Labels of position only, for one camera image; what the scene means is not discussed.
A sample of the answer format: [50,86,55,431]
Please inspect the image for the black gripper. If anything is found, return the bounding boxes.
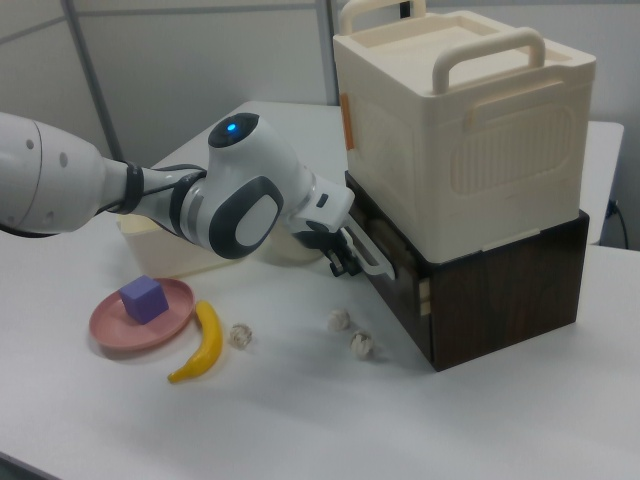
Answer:
[292,219,365,278]

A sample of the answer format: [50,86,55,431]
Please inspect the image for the brown drawer with white handle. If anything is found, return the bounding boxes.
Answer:
[339,199,434,326]

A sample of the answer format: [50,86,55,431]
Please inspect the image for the dark brown wooden drawer cabinet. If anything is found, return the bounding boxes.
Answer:
[344,169,591,372]

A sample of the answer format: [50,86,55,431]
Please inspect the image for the small cream trash can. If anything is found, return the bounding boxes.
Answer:
[254,229,324,267]

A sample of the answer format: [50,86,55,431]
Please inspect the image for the cream plastic storage box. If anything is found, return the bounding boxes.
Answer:
[332,0,599,264]

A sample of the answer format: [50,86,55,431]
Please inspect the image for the yellow toy banana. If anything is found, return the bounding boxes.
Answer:
[167,299,225,385]

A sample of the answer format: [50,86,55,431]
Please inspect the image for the white open plastic bin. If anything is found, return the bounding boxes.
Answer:
[115,212,239,279]

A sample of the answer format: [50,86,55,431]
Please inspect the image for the purple cube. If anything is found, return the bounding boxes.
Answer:
[118,274,169,325]

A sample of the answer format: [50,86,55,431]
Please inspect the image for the pink round plate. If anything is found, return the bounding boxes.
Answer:
[88,278,196,351]

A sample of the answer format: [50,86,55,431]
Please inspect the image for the black wall cable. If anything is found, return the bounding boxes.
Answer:
[606,198,630,249]

